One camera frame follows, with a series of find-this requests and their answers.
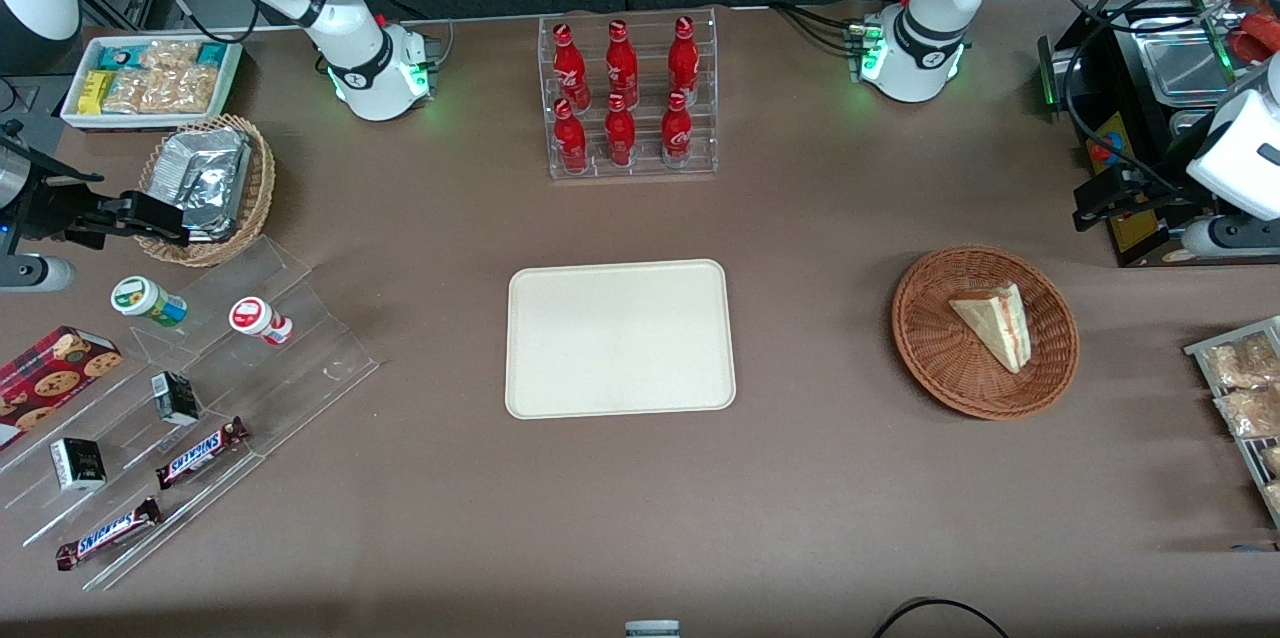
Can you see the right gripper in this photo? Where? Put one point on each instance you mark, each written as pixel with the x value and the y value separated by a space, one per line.
pixel 48 207

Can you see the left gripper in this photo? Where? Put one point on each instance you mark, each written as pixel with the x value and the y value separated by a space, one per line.
pixel 1166 195

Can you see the triangular sandwich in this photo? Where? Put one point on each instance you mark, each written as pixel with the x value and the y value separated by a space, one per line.
pixel 995 323

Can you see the white rectangular snack tray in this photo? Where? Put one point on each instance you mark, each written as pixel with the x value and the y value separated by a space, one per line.
pixel 150 121

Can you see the light wicker basket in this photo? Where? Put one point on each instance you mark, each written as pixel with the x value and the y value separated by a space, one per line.
pixel 262 188

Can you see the tray of packaged pastries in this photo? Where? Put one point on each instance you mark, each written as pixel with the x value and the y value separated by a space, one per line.
pixel 1215 388

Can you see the brown wicker basket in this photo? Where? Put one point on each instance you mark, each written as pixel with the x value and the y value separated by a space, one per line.
pixel 940 358

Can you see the cream plastic tray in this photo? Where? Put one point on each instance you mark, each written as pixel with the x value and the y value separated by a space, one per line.
pixel 620 338

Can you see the green lid yogurt cup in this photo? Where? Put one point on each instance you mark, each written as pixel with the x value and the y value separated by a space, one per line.
pixel 145 300

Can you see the stack of foil trays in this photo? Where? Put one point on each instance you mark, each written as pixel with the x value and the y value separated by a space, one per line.
pixel 200 178

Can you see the steel food pan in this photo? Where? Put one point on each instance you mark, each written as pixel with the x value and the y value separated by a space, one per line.
pixel 1185 123
pixel 1185 68

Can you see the yellow snack packet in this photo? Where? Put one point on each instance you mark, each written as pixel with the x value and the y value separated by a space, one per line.
pixel 95 91

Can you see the black hot food display case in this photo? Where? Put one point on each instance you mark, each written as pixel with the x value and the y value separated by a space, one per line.
pixel 1110 68

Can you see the clear bag of crackers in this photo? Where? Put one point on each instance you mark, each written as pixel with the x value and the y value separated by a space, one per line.
pixel 165 91
pixel 170 54

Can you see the red lid yogurt cup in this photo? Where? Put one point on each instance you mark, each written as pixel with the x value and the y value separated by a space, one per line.
pixel 255 318

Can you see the teal snack packet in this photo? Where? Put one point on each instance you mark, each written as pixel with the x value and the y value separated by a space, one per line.
pixel 212 54
pixel 118 56

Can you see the red plaid cookie box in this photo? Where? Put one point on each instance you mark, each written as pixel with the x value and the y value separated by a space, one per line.
pixel 50 383

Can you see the small black drink carton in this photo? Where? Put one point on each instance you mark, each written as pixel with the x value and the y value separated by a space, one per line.
pixel 78 463
pixel 175 398

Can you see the clear bag of pastry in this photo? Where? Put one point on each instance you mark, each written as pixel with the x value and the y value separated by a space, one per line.
pixel 1250 413
pixel 1272 463
pixel 1240 363

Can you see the red food items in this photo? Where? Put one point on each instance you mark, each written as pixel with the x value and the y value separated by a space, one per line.
pixel 1255 28

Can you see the clear acrylic stepped stand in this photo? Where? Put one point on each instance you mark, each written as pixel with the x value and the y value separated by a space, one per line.
pixel 300 358

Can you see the Snickers chocolate bar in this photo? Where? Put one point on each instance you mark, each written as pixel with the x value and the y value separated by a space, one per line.
pixel 108 533
pixel 200 453

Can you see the red cola bottle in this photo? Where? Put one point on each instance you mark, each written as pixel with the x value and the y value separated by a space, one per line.
pixel 570 68
pixel 676 131
pixel 683 63
pixel 621 66
pixel 570 140
pixel 620 134

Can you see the clear acrylic bottle rack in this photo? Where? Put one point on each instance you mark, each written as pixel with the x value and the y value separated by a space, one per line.
pixel 645 173

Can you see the small grey box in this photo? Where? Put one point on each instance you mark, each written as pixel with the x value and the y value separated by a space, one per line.
pixel 652 630

